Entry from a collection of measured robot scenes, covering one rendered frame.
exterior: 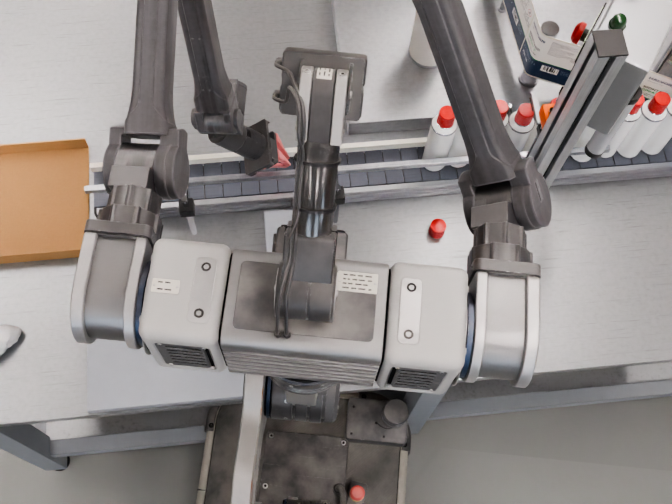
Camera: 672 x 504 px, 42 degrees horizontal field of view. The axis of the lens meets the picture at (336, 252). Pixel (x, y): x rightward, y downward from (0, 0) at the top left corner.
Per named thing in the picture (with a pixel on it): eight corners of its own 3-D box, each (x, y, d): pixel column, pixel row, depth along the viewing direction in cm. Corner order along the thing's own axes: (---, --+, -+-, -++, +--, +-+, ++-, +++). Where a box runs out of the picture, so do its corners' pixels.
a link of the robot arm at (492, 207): (470, 238, 117) (507, 232, 114) (472, 171, 121) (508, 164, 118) (498, 262, 124) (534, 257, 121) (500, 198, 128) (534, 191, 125)
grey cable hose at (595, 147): (600, 141, 167) (639, 81, 147) (604, 158, 165) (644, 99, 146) (582, 142, 166) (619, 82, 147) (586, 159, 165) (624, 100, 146)
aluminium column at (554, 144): (516, 217, 187) (622, 28, 125) (520, 236, 186) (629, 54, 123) (496, 219, 187) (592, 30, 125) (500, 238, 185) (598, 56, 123)
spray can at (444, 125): (445, 152, 187) (461, 101, 168) (445, 173, 185) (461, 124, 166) (421, 150, 187) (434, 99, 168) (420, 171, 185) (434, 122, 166)
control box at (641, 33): (644, 61, 149) (689, -11, 131) (606, 136, 143) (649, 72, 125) (589, 36, 150) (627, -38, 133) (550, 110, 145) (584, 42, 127)
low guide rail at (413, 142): (591, 129, 188) (594, 124, 187) (593, 133, 188) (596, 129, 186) (91, 167, 181) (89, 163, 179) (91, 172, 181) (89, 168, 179)
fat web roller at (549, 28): (536, 69, 195) (559, 17, 178) (540, 87, 194) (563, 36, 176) (516, 71, 195) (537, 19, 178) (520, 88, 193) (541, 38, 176)
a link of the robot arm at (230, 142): (202, 143, 164) (223, 138, 160) (206, 109, 165) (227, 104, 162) (227, 155, 169) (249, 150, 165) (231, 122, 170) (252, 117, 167)
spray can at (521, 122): (517, 150, 188) (541, 100, 169) (515, 171, 186) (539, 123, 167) (493, 147, 188) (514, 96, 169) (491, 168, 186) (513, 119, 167)
